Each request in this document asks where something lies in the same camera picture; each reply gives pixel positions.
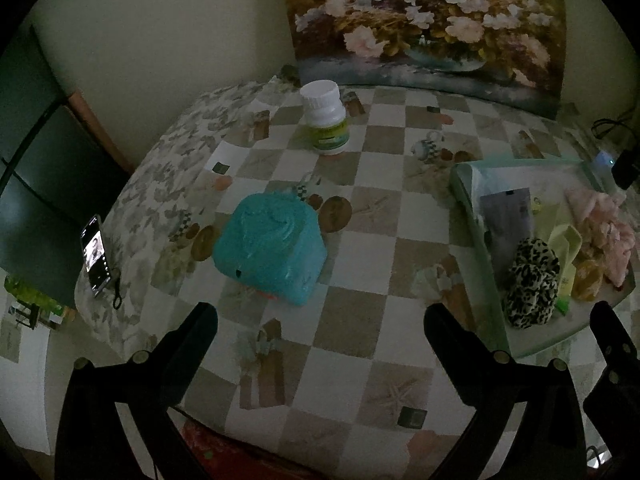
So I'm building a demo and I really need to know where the black cable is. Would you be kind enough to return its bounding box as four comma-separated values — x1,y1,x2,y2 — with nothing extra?
592,110,640,142

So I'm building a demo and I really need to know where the green printed box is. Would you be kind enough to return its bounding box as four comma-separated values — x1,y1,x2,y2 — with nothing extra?
2,275,66,331

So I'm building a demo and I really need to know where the flower painting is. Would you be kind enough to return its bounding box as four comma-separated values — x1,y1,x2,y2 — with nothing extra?
275,0,568,121

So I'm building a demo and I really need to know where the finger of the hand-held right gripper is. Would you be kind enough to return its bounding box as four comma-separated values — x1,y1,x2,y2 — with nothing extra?
590,301,640,377

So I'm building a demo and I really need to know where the leopard print scrunchie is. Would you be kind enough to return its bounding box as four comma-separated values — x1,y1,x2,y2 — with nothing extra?
501,237,562,330

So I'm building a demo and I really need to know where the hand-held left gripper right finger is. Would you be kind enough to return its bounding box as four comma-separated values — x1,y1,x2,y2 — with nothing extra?
423,303,590,480

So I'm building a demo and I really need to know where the black phone strap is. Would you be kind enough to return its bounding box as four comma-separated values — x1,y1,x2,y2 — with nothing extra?
107,269,125,310

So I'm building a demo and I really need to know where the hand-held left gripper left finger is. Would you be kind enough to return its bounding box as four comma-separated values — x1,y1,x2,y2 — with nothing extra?
54,303,219,480

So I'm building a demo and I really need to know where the red cloth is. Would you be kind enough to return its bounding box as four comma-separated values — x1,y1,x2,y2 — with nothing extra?
177,417,311,480

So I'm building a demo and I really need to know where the black power adapter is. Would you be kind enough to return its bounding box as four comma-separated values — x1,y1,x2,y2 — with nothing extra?
611,149,640,188

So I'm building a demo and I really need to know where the dark cabinet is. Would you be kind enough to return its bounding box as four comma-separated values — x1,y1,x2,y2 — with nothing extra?
0,25,133,306

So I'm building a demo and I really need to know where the grey sachet packet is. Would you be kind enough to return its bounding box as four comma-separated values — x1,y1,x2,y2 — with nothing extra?
480,187,533,271

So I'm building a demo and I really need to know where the teal plush bag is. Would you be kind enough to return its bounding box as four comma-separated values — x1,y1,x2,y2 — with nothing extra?
212,191,327,308

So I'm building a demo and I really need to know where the white tray with green rim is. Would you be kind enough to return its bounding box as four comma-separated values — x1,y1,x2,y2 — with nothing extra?
448,157,640,361

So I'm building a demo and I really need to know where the orange soft item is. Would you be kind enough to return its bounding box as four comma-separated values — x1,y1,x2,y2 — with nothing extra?
572,258,604,302

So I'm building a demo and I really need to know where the white-capped pill bottle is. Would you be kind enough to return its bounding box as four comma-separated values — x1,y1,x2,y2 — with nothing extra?
299,80,349,156

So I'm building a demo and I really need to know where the smartphone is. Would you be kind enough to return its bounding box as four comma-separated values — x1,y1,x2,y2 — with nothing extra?
80,214,112,298

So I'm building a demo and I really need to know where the checkered printed tablecloth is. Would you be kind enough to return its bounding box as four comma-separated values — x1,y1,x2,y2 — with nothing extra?
75,76,640,476

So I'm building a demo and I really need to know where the green cloth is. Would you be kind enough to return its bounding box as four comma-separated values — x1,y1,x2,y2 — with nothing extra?
547,224,583,266

